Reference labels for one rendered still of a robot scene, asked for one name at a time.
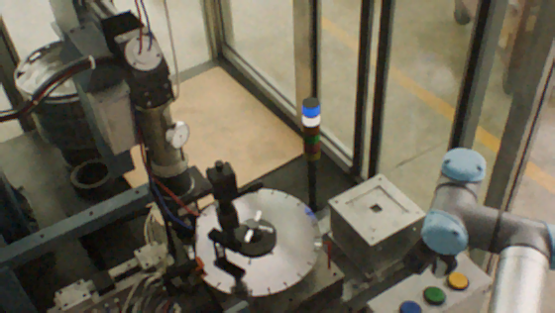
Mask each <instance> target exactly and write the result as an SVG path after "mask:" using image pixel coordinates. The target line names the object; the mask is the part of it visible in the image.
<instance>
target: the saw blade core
mask: <svg viewBox="0 0 555 313"><path fill-rule="evenodd" d="M257 192H258V191H257ZM257 192H255V193H249V194H247V195H245V196H242V197H240V198H238V199H236V200H233V201H232V202H233V203H234V205H235V207H236V209H237V211H238V215H239V221H244V220H247V219H251V218H256V216H257V214H258V211H262V214H261V217H260V218H262V219H265V220H268V221H270V222H271V223H272V224H273V225H274V226H275V227H276V229H277V243H276V245H275V246H274V247H273V249H272V250H270V251H269V252H268V253H266V254H264V255H261V256H257V257H250V256H245V255H242V254H240V253H239V252H237V253H236V254H234V253H232V252H230V251H228V250H226V249H225V250H226V251H223V252H220V253H218V254H216V253H215V251H214V249H213V244H212V242H211V241H210V240H208V238H207V234H208V233H209V232H210V231H211V230H212V229H213V228H215V229H217V230H219V231H221V230H220V227H219V224H218V222H217V218H216V212H215V207H217V206H218V201H217V200H216V201H214V202H213V204H212V203H211V204H210V205H209V206H208V207H207V208H205V209H204V210H203V211H202V212H201V213H202V214H200V215H201V217H199V218H197V225H196V229H197V233H196V235H195V239H196V257H200V258H201V259H202V261H203V262H204V263H205V266H204V267H202V268H201V269H199V270H197V272H198V273H199V274H200V275H201V276H202V277H203V278H204V279H205V281H206V282H207V283H208V284H210V285H211V286H213V287H215V288H216V287H217V286H218V287H217V289H219V290H221V291H223V292H226V293H229V294H232V293H233V289H235V290H234V293H233V295H239V296H251V291H252V290H253V295H252V296H264V295H270V293H269V291H268V289H269V290H270V292H271V294H274V293H277V292H280V291H283V290H285V289H286V286H287V288H289V287H291V286H293V285H295V284H296V283H297V282H298V281H299V280H300V279H301V277H300V276H302V277H304V276H305V275H306V274H307V273H308V272H309V271H310V270H311V268H312V267H313V265H314V264H315V262H316V260H317V258H318V255H319V252H320V248H321V246H317V245H314V244H315V243H317V244H321V232H320V228H319V225H318V221H317V219H316V217H315V216H314V214H313V213H312V212H311V210H310V209H309V208H308V207H307V206H306V205H305V204H304V203H302V202H301V201H300V200H298V199H297V198H295V197H293V196H291V195H288V194H286V193H283V192H280V191H276V190H275V191H274V194H272V193H273V190H271V189H261V190H259V193H257ZM287 195H288V196H287ZM286 196H287V198H285V197H286ZM300 202H301V203H300ZM214 204H215V205H217V206H214ZM297 204H299V205H297ZM309 212H310V213H309ZM306 213H308V214H306ZM203 214H206V216H204V215H203ZM313 224H314V225H316V226H313ZM197 227H198V228H197ZM315 238H317V239H315ZM314 251H317V252H314ZM308 262H309V263H310V264H309V263H308ZM298 273H299V275H300V276H299V275H297V274H298ZM206 274H208V275H206ZM205 275H206V276H205ZM204 276H205V277H204ZM284 282H285V285H286V286H285V285H284V284H283V283H284ZM218 283H220V285H218Z"/></svg>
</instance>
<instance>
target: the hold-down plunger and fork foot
mask: <svg viewBox="0 0 555 313"><path fill-rule="evenodd" d="M207 238H208V240H210V241H211V242H212V244H213V249H214V251H215V253H216V254H218V252H217V246H216V244H217V245H219V246H221V247H222V249H223V251H226V250H228V251H230V252H232V253H234V254H236V253H237V252H238V251H239V250H240V249H241V248H242V243H241V242H240V241H238V240H236V237H235V231H234V230H233V231H230V232H227V233H224V234H223V233H222V232H221V231H219V230H217V229H215V228H213V229H212V230H211V231H210V232H209V233H208V234H207ZM225 249H226V250H225Z"/></svg>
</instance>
